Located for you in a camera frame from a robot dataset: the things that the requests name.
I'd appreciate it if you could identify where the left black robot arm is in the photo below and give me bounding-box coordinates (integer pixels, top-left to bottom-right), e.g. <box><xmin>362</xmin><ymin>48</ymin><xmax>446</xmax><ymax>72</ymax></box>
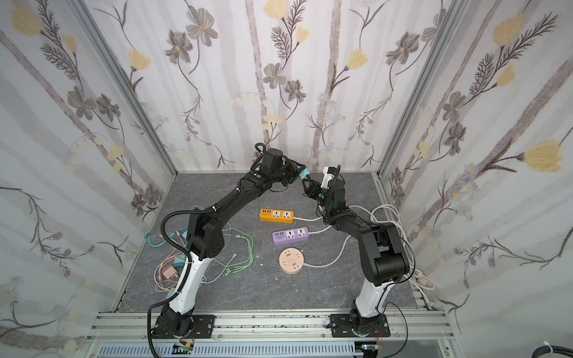
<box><xmin>147</xmin><ymin>143</ymin><xmax>308</xmax><ymax>342</ymax></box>

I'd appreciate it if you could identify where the purple power strip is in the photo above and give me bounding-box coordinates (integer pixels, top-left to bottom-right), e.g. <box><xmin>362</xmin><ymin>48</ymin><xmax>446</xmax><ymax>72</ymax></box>
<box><xmin>272</xmin><ymin>227</ymin><xmax>310</xmax><ymax>246</ymax></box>

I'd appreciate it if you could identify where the white power cords bundle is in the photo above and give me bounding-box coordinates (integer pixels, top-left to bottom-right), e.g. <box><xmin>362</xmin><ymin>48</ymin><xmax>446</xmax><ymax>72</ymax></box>
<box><xmin>292</xmin><ymin>203</ymin><xmax>436</xmax><ymax>310</ymax></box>

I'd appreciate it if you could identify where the light green charging cable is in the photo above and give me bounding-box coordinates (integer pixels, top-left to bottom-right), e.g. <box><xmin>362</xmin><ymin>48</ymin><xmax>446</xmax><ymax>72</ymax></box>
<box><xmin>210</xmin><ymin>232</ymin><xmax>255</xmax><ymax>276</ymax></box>

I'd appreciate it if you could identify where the pink round power strip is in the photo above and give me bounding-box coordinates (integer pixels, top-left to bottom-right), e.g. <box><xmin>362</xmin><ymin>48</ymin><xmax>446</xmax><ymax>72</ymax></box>
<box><xmin>278</xmin><ymin>248</ymin><xmax>304</xmax><ymax>274</ymax></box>

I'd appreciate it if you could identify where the aluminium mounting rail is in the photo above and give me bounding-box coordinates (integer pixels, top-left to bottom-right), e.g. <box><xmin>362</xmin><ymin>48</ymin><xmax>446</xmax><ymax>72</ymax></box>
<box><xmin>84</xmin><ymin>308</ymin><xmax>458</xmax><ymax>345</ymax></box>

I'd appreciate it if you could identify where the white slotted cable duct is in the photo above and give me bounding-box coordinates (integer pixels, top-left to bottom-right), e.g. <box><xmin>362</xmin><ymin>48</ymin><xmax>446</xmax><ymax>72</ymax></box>
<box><xmin>95</xmin><ymin>342</ymin><xmax>364</xmax><ymax>358</ymax></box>

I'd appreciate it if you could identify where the teal multi-head charging cable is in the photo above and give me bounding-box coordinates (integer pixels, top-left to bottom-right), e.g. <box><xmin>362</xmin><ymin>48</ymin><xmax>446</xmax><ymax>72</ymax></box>
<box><xmin>144</xmin><ymin>204</ymin><xmax>252</xmax><ymax>269</ymax></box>

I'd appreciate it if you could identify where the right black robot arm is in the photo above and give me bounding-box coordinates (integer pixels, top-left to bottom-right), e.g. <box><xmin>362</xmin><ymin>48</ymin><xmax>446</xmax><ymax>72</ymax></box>
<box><xmin>300</xmin><ymin>167</ymin><xmax>412</xmax><ymax>336</ymax></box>

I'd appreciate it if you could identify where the pink charger plug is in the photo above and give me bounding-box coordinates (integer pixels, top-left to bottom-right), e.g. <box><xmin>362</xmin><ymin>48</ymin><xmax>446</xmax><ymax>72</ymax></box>
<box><xmin>161</xmin><ymin>266</ymin><xmax>178</xmax><ymax>280</ymax></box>

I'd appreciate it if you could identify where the orange power strip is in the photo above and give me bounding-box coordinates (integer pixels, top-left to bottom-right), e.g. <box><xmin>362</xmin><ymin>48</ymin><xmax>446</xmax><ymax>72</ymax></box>
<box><xmin>259</xmin><ymin>209</ymin><xmax>294</xmax><ymax>224</ymax></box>

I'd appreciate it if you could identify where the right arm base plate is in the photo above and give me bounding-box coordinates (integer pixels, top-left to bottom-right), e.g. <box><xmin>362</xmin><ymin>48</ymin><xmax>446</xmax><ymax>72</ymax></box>
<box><xmin>327</xmin><ymin>313</ymin><xmax>391</xmax><ymax>338</ymax></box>

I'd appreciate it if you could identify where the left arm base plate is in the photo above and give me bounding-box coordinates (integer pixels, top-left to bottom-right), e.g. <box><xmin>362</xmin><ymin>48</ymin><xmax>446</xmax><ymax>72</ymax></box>
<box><xmin>151</xmin><ymin>315</ymin><xmax>215</xmax><ymax>339</ymax></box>

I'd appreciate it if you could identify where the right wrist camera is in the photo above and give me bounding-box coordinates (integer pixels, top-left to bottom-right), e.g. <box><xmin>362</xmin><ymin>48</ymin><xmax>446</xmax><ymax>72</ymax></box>
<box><xmin>321</xmin><ymin>166</ymin><xmax>337</xmax><ymax>189</ymax></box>

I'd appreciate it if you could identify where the pink charging cable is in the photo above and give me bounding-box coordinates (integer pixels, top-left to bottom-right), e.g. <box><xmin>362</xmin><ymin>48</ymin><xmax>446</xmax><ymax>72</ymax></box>
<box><xmin>154</xmin><ymin>230</ymin><xmax>189</xmax><ymax>292</ymax></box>

